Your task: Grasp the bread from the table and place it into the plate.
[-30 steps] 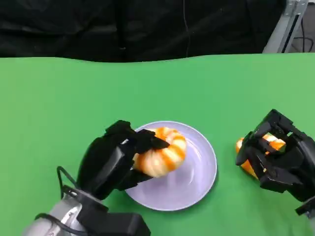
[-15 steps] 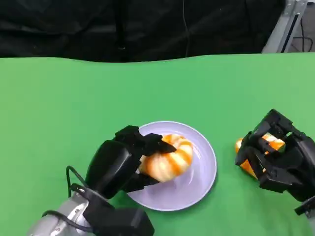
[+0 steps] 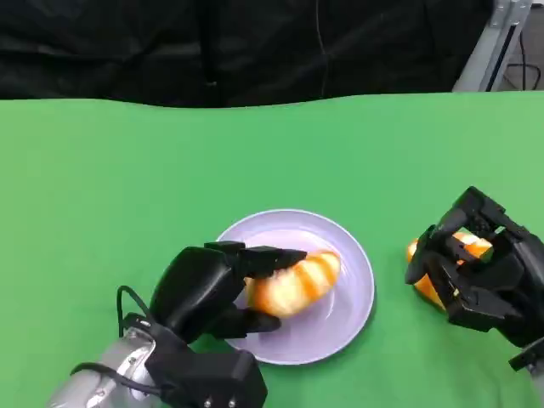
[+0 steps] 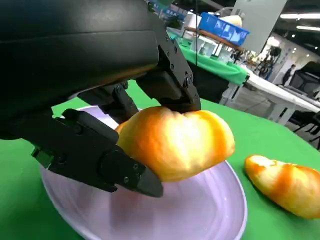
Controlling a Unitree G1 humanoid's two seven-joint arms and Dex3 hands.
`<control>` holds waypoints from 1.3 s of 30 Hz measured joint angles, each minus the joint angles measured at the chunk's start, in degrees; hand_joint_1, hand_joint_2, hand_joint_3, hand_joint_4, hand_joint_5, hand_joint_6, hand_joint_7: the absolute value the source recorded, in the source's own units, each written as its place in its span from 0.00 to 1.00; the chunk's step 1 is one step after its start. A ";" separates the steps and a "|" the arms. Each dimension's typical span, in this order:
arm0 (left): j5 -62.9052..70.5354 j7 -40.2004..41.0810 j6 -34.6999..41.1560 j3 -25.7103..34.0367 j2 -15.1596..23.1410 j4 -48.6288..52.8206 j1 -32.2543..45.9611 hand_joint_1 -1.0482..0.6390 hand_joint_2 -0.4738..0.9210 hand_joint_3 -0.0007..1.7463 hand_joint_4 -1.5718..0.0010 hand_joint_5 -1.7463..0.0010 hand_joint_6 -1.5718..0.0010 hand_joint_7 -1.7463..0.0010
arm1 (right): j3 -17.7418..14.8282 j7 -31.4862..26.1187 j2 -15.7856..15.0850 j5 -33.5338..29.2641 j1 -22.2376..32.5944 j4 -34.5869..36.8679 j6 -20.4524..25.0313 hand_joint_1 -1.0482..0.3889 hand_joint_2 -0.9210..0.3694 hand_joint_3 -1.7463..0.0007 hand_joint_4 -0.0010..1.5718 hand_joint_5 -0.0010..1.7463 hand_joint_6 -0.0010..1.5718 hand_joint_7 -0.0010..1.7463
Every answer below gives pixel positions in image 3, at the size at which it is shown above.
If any lilac plate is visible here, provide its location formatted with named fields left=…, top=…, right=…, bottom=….
left=214, top=207, right=376, bottom=366

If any aluminium frame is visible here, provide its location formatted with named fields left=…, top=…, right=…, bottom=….
left=450, top=0, right=532, bottom=93

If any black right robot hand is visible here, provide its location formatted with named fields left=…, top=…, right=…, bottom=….
left=404, top=185, right=544, bottom=349

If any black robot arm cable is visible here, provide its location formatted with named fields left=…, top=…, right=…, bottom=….
left=116, top=285, right=155, bottom=337
left=70, top=360, right=171, bottom=394

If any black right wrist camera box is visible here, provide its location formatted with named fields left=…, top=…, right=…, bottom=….
left=508, top=339, right=544, bottom=373

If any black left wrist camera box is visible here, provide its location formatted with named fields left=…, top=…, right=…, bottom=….
left=144, top=325, right=269, bottom=408

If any black backdrop curtain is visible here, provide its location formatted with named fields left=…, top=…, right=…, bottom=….
left=0, top=0, right=494, bottom=110

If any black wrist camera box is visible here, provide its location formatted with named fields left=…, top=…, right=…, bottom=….
left=144, top=325, right=269, bottom=408
left=508, top=339, right=544, bottom=373

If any green cloth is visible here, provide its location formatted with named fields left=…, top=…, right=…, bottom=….
left=0, top=93, right=544, bottom=408

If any black floor cable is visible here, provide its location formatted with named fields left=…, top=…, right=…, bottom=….
left=507, top=37, right=541, bottom=90

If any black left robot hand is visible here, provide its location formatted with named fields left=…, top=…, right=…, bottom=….
left=149, top=241, right=308, bottom=344

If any orange and white bread roll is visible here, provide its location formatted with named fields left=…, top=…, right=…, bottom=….
left=405, top=231, right=494, bottom=314
left=244, top=249, right=343, bottom=320

